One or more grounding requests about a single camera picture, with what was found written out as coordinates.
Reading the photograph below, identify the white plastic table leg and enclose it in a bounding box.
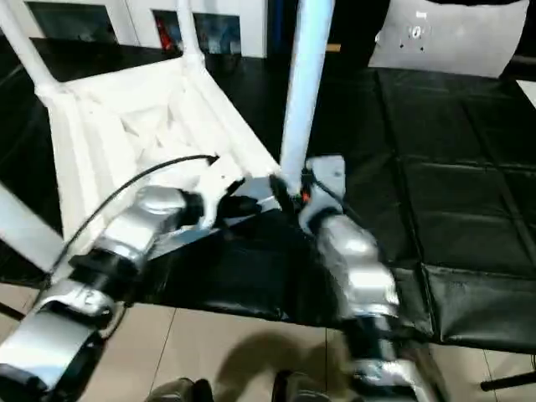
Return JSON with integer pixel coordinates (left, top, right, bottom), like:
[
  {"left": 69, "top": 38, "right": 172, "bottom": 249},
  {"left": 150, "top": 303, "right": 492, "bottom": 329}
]
[
  {"left": 278, "top": 0, "right": 337, "bottom": 190},
  {"left": 0, "top": 0, "right": 64, "bottom": 96},
  {"left": 0, "top": 181, "right": 67, "bottom": 274},
  {"left": 175, "top": 0, "right": 208, "bottom": 69}
]

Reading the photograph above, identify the white plastic table top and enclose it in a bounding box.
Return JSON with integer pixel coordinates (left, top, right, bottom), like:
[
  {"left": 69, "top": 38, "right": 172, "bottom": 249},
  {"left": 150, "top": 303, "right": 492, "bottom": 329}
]
[{"left": 35, "top": 54, "right": 295, "bottom": 286}]

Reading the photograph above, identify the black work mat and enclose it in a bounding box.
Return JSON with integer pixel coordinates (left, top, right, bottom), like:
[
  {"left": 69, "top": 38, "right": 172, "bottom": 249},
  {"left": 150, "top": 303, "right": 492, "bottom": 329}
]
[{"left": 0, "top": 35, "right": 536, "bottom": 349}]

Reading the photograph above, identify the black sofa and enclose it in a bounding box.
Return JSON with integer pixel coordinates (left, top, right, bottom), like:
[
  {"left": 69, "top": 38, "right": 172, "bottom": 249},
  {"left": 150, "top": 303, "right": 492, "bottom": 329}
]
[{"left": 267, "top": 0, "right": 536, "bottom": 71}]

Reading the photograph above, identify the dark brown shoe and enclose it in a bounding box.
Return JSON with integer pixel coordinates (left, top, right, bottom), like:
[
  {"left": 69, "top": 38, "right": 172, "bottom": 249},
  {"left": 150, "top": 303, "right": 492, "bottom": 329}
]
[
  {"left": 149, "top": 378, "right": 214, "bottom": 402},
  {"left": 273, "top": 369, "right": 337, "bottom": 402}
]

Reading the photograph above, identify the red bottle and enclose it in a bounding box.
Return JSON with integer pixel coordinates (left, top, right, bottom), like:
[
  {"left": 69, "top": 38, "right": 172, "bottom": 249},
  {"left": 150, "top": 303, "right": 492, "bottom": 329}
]
[{"left": 157, "top": 16, "right": 174, "bottom": 50}]

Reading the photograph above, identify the white cabinet with glass doors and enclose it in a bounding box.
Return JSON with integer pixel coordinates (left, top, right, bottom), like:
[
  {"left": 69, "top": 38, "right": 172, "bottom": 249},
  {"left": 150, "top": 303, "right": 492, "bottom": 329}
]
[{"left": 0, "top": 0, "right": 274, "bottom": 60}]

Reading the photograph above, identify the grey printed cushion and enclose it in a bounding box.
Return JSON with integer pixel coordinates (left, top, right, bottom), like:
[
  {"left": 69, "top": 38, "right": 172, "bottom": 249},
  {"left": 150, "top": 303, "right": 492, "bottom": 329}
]
[{"left": 366, "top": 0, "right": 532, "bottom": 80}]

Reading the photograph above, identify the thin black floor rod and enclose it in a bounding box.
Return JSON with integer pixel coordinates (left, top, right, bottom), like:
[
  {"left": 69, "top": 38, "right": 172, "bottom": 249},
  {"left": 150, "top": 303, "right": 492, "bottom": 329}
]
[{"left": 0, "top": 298, "right": 25, "bottom": 322}]

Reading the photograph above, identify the white flat board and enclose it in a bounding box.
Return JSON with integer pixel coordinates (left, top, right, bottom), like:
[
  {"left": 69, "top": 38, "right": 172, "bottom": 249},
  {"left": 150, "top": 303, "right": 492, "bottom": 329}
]
[{"left": 516, "top": 78, "right": 536, "bottom": 109}]

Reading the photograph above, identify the black tripod leg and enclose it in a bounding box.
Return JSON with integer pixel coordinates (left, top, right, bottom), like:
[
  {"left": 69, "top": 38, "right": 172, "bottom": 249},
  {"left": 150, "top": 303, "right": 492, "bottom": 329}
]
[{"left": 479, "top": 363, "right": 536, "bottom": 394}]

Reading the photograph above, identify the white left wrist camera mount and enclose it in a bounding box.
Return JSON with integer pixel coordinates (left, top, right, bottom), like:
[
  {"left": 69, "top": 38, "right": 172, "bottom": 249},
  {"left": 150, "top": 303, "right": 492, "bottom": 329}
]
[{"left": 195, "top": 160, "right": 249, "bottom": 230}]

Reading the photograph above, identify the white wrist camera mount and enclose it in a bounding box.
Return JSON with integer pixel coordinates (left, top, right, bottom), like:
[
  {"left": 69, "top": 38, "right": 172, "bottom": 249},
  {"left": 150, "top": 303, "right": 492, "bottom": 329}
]
[
  {"left": 195, "top": 160, "right": 249, "bottom": 230},
  {"left": 300, "top": 154, "right": 348, "bottom": 230}
]

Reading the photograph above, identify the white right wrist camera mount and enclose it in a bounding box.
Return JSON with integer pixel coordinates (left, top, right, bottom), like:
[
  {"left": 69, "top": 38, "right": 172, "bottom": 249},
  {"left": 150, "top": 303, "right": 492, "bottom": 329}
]
[{"left": 300, "top": 154, "right": 348, "bottom": 230}]

